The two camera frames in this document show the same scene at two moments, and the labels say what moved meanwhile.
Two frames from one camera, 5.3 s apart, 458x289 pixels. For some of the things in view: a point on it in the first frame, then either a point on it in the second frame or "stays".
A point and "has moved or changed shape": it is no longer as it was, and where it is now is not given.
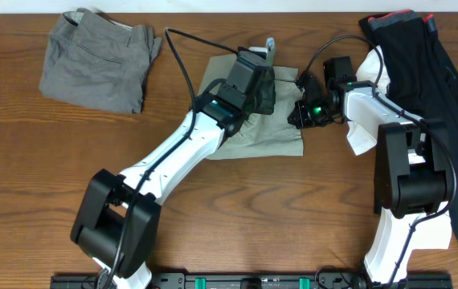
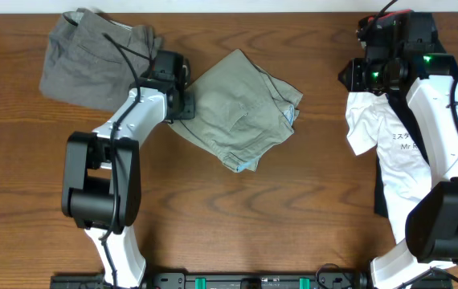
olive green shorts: [266, 135] has moved or changed shape
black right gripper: [303, 121] → [354, 78]
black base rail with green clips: [256, 280] stays
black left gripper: [269, 93] → [190, 111]
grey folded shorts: [94, 59] stays
